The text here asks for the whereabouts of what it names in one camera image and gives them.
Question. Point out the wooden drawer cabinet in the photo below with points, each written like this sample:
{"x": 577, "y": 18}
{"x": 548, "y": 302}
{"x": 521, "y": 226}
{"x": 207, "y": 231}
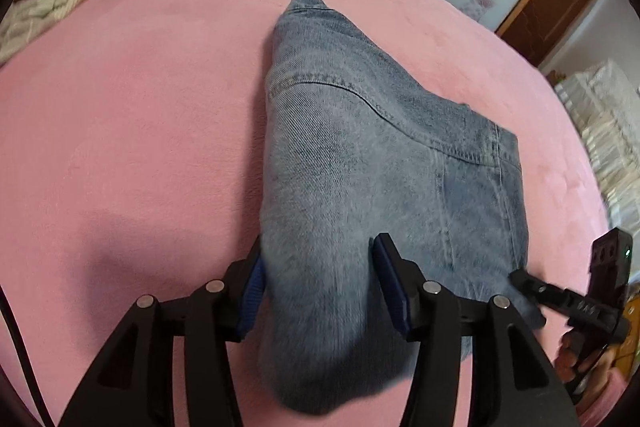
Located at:
{"x": 627, "y": 355}

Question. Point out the pink bed blanket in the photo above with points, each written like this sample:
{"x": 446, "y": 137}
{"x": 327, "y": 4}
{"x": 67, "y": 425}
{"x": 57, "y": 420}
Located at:
{"x": 131, "y": 153}

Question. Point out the blue denim jacket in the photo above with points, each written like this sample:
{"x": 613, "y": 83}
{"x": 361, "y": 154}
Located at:
{"x": 356, "y": 147}

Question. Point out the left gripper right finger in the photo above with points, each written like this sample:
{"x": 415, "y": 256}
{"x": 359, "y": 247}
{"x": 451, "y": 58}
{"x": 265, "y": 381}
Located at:
{"x": 513, "y": 381}

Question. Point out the brown wooden door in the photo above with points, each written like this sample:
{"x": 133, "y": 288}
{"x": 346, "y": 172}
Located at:
{"x": 535, "y": 27}

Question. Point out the cream lace covered furniture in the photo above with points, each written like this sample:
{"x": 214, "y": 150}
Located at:
{"x": 604, "y": 108}

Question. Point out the crumpled grey white cloth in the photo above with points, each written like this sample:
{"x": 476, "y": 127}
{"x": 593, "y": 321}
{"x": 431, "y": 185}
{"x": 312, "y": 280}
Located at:
{"x": 26, "y": 20}

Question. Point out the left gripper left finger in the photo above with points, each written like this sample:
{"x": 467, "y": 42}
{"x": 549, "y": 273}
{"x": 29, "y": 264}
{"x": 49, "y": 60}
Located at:
{"x": 129, "y": 382}

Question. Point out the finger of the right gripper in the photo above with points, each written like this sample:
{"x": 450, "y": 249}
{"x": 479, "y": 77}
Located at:
{"x": 539, "y": 292}

